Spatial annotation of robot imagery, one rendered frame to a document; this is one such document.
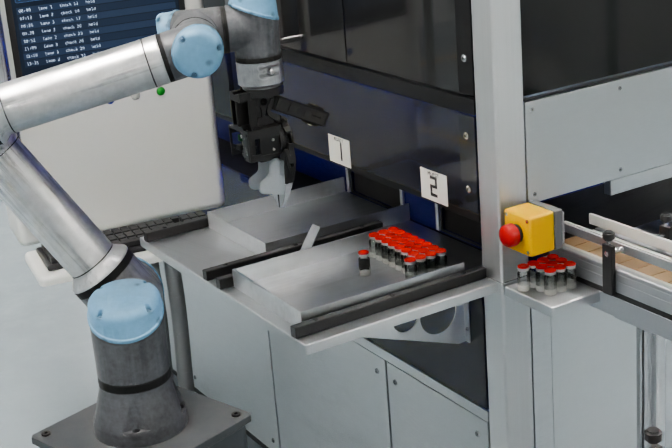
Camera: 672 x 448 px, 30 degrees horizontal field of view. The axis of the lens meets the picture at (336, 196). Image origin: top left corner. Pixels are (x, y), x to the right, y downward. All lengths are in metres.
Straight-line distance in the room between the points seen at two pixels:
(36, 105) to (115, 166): 1.08
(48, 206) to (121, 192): 0.92
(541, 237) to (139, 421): 0.74
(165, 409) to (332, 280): 0.47
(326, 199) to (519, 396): 0.68
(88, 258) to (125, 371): 0.21
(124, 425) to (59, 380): 2.17
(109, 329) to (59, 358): 2.38
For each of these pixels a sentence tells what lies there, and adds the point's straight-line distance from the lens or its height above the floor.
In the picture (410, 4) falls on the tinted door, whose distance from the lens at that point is 2.34.
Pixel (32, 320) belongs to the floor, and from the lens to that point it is 4.69.
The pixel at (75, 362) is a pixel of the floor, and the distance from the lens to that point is 4.29.
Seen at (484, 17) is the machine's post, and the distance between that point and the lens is 2.14.
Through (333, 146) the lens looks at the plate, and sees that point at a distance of 2.66.
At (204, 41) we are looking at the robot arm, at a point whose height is 1.41.
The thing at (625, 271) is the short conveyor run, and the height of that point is 0.93.
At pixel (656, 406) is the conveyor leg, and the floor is 0.67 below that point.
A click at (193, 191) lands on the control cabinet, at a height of 0.86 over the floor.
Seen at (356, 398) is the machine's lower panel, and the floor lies 0.43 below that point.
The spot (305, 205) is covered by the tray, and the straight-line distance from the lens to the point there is 2.75.
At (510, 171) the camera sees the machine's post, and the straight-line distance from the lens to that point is 2.21.
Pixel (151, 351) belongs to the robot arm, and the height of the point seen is 0.94.
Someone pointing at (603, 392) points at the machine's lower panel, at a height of 0.58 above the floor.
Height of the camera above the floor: 1.75
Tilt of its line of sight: 18 degrees down
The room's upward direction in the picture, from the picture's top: 5 degrees counter-clockwise
